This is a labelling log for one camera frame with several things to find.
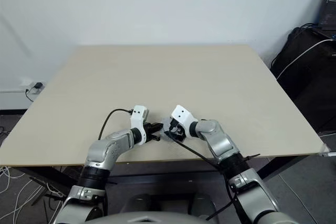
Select white cable over bag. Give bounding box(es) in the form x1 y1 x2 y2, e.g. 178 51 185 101
275 38 333 81

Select white power strip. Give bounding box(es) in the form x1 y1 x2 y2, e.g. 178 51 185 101
0 80 45 94

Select black bag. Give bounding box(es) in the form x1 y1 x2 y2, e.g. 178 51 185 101
269 26 336 133

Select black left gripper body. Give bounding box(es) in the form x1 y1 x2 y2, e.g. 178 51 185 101
144 122 159 144

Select black laptop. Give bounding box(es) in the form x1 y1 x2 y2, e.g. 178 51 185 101
318 0 336 32

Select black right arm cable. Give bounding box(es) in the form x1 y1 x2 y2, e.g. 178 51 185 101
167 132 237 221

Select black metal table frame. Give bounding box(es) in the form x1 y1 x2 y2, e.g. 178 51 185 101
14 154 312 200

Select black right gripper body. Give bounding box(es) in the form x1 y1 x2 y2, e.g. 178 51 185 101
174 121 186 143

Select white cables on floor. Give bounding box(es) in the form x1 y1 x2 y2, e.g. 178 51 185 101
0 165 67 224

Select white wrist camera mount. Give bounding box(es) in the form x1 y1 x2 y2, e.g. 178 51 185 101
129 105 151 146
170 104 198 138

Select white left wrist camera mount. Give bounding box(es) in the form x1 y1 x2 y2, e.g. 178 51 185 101
129 105 151 146

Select grey robot torso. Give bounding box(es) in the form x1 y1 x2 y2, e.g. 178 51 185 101
86 204 211 224

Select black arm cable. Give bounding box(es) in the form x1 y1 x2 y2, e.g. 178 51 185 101
167 132 237 221
98 108 135 141

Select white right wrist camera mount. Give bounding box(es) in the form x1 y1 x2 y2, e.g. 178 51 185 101
170 104 198 138

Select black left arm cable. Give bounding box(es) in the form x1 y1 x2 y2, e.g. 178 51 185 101
98 108 135 141

